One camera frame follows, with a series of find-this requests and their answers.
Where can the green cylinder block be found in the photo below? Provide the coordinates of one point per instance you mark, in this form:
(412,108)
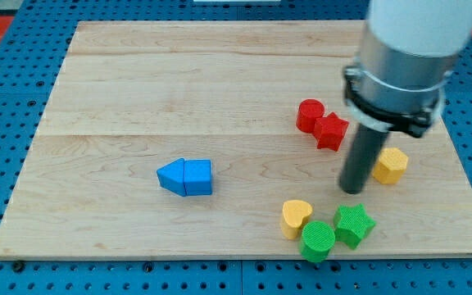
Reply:
(316,241)

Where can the yellow hexagon block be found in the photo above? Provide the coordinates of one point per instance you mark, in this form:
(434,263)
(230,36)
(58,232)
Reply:
(390,165)

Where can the red cylinder block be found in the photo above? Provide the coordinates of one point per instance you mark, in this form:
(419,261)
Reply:
(309,111)

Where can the blue triangle block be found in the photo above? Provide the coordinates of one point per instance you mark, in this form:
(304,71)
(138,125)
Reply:
(171,177)

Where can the red star block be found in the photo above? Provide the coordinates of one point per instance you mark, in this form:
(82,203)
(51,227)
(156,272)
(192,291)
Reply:
(329,131)

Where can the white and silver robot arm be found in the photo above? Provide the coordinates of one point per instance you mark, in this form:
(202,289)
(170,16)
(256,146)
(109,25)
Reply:
(407,53)

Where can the green star block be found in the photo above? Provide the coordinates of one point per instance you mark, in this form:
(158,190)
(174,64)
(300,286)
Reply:
(352,225)

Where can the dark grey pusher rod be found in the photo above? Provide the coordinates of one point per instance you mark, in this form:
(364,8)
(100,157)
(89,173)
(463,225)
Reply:
(364,151)

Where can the blue pentagon block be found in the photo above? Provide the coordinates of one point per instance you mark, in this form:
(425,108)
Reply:
(197,177)

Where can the yellow heart block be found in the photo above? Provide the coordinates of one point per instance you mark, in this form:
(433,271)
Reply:
(295,215)

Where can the wooden board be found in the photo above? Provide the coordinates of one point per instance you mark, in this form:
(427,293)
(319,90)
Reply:
(133,96)

